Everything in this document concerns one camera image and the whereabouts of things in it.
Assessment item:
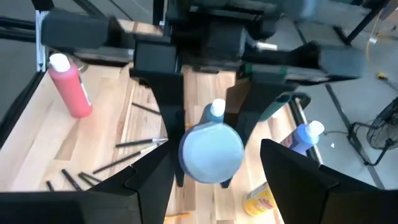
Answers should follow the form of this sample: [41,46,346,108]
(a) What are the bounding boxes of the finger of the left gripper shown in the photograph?
[220,63,299,189]
[129,40,187,188]

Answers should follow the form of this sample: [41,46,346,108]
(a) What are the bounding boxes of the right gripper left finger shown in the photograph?
[0,141,175,224]

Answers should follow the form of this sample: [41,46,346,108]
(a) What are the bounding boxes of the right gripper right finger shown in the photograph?
[260,138,398,224]

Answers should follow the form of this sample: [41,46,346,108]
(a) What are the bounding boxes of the yellow paint bottle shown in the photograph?
[242,181,277,217]

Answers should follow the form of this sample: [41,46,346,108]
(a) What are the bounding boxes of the blue-purple paint bottle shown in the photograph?
[281,120,326,156]

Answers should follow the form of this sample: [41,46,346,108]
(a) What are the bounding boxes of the dark teal paint bottle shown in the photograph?
[178,98,246,185]

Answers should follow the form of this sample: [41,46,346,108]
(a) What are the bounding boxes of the dark green cup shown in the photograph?
[259,93,293,122]

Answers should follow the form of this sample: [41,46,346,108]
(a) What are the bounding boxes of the thin black brush orange bristles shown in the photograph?
[77,172,103,184]

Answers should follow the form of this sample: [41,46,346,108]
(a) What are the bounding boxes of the short black brush silver ferrule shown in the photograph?
[114,137,169,149]

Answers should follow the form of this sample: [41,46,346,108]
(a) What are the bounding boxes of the thick black brush silver ferrule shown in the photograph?
[60,168,83,191]

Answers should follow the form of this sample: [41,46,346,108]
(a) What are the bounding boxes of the black floor fan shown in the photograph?
[347,98,398,166]

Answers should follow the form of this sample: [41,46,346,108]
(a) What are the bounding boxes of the black frame handle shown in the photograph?
[287,91,312,125]

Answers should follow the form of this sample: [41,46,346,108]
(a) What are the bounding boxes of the yellow cable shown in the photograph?
[365,6,398,83]

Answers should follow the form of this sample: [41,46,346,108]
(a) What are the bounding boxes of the black aluminium table frame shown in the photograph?
[0,0,323,166]

